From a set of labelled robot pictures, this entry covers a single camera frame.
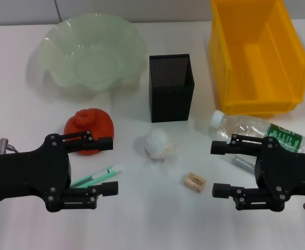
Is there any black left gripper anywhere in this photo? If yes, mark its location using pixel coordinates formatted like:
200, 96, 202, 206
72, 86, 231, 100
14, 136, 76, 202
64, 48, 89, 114
0, 133, 72, 212

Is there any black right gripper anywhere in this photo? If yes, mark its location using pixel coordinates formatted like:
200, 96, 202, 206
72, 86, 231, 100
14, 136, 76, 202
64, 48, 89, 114
211, 134, 305, 212

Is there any red-orange fruit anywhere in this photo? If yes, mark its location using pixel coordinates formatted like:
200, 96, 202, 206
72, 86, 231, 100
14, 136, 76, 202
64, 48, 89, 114
63, 108, 115, 157

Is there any clear green-label water bottle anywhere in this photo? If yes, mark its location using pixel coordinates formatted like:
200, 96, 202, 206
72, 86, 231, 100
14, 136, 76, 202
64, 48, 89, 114
210, 109, 305, 157

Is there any white paper ball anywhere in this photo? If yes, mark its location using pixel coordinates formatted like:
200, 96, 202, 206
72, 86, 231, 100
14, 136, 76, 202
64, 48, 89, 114
144, 127, 174, 160

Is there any mint green utility knife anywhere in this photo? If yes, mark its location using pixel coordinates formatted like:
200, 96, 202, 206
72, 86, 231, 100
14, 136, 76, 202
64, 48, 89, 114
69, 164, 122, 188

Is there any grey marker pen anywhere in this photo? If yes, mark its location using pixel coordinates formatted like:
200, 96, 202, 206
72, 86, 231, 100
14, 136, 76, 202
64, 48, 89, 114
232, 155, 258, 170

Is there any black mesh pen holder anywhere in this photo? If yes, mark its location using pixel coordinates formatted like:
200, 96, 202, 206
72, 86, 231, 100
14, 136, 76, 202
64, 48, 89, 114
149, 53, 196, 123

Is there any pale green glass fruit plate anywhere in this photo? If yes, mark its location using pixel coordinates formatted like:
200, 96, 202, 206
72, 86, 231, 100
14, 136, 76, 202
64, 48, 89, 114
37, 15, 147, 102

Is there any yellow plastic bin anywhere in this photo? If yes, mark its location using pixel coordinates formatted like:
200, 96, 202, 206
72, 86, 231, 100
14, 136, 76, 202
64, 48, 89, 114
209, 0, 305, 117

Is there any left gripper cable with plugs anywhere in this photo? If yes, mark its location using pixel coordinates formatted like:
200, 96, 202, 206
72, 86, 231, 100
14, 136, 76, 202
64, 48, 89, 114
0, 137, 20, 155

